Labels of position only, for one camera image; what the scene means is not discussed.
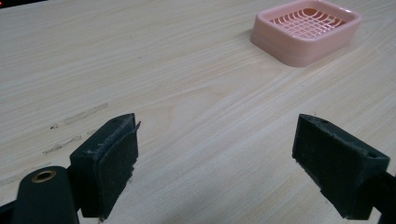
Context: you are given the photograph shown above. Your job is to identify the pink plastic soap dish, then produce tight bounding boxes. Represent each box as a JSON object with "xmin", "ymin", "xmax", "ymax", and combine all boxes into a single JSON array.
[{"xmin": 249, "ymin": 0, "xmax": 363, "ymax": 68}]

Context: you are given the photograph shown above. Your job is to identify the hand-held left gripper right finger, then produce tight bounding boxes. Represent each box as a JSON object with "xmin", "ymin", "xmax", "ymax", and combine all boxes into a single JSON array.
[{"xmin": 291, "ymin": 113, "xmax": 390, "ymax": 220}]

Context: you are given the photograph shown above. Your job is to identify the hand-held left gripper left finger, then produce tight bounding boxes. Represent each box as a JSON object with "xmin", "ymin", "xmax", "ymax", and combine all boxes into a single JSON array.
[{"xmin": 68, "ymin": 112, "xmax": 142, "ymax": 222}]

